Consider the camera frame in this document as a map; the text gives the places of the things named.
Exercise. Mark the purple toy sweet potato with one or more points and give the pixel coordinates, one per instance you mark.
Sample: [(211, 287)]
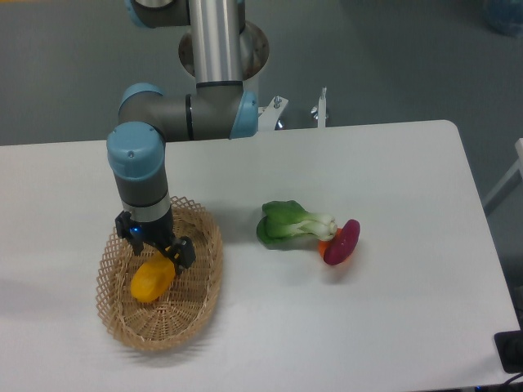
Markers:
[(343, 244)]

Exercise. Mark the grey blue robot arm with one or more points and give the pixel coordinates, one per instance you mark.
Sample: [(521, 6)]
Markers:
[(147, 120)]

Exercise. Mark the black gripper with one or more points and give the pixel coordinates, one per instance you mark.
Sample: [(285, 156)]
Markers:
[(158, 234)]

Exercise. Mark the white metal frame right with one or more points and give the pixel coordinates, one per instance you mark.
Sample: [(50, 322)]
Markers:
[(506, 184)]

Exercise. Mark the blue object top right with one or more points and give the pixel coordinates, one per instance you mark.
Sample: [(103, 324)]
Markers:
[(505, 16)]

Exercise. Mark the yellow toy mango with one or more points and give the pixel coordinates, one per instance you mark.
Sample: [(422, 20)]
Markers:
[(152, 279)]

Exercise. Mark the orange toy carrot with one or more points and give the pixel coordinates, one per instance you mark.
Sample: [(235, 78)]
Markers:
[(324, 245)]

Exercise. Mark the black device at table edge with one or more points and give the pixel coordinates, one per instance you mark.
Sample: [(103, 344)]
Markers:
[(509, 347)]

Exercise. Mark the green toy bok choy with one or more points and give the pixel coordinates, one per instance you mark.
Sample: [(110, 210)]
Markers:
[(283, 221)]

